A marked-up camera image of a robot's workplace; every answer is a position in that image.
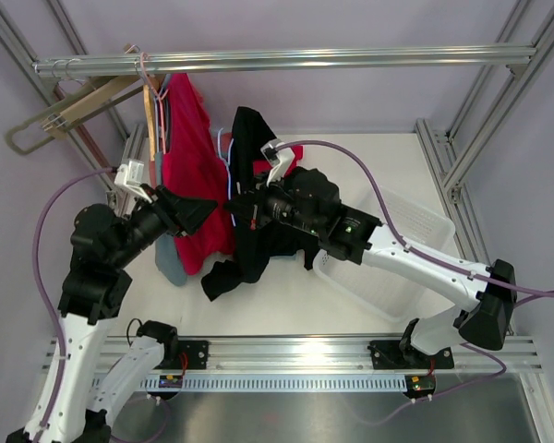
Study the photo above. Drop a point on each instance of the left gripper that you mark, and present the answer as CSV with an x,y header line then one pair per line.
x,y
169,211

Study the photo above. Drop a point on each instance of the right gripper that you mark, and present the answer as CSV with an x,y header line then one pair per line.
x,y
257,212

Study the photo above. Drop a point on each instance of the black t shirt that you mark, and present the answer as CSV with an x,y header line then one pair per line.
x,y
254,246

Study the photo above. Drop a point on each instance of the light blue wire hanger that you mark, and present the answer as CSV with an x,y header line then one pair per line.
x,y
224,146

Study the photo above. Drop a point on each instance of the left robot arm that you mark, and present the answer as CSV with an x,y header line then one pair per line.
x,y
71,408

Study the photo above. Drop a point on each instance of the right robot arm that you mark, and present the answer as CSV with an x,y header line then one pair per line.
x,y
483,301

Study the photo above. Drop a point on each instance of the grey t shirt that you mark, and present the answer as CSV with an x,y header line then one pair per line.
x,y
168,261

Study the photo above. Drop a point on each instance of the red t shirt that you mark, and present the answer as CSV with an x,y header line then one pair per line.
x,y
192,168

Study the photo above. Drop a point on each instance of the olive green hanger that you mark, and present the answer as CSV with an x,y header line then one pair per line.
x,y
28,137

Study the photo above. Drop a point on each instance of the tan wooden clip hanger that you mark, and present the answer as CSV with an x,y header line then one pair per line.
x,y
105,97

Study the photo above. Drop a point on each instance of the pink hanger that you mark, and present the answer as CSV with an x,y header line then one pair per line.
x,y
143,72

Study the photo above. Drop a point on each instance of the dusty pink garment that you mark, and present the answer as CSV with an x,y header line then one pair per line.
x,y
153,174

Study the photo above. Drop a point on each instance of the white plastic basket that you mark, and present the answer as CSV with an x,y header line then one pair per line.
x,y
389,282

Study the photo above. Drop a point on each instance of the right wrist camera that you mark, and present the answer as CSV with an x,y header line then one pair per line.
x,y
280,159

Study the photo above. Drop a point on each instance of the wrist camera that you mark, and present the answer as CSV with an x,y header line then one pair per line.
x,y
280,159
128,177

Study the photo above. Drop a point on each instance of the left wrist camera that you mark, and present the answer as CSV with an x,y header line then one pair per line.
x,y
128,177

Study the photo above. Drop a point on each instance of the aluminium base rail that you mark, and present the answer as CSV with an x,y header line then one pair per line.
x,y
346,354

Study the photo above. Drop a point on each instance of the white slotted cable duct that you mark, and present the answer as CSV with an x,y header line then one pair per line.
x,y
272,383

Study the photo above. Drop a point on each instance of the aluminium hanging rail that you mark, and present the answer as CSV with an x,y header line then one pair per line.
x,y
80,66

